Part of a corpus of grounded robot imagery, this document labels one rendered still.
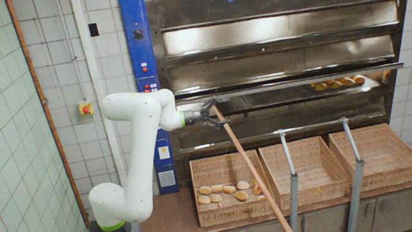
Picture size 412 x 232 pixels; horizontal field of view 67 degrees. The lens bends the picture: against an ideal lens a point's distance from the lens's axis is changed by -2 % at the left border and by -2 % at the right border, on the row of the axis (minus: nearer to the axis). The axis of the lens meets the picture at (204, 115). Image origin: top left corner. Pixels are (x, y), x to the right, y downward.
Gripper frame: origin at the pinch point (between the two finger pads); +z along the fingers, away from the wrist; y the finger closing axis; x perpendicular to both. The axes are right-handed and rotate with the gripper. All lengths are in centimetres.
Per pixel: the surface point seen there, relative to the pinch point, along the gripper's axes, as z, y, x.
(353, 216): 87, 101, 6
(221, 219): -11, 86, -6
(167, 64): -28, -18, -56
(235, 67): 21, -7, -56
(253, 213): 13, 87, -5
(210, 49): 3, -25, -51
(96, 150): -92, 40, -57
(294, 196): 40, 70, 5
